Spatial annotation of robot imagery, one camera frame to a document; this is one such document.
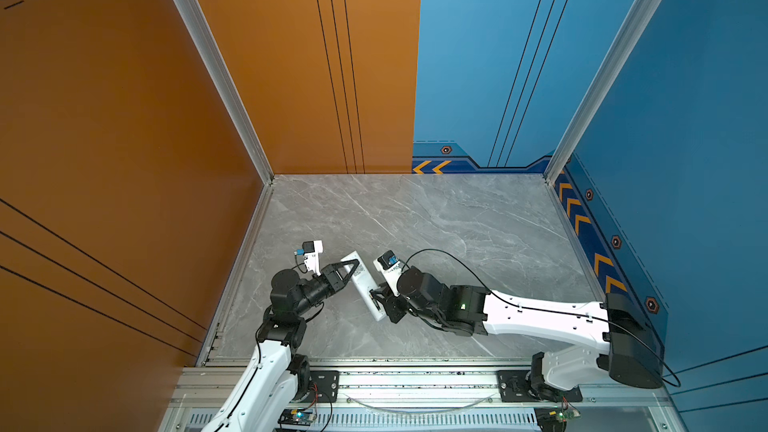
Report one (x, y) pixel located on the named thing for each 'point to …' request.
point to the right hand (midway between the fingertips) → (373, 292)
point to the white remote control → (363, 281)
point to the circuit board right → (556, 413)
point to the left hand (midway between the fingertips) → (358, 263)
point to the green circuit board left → (298, 416)
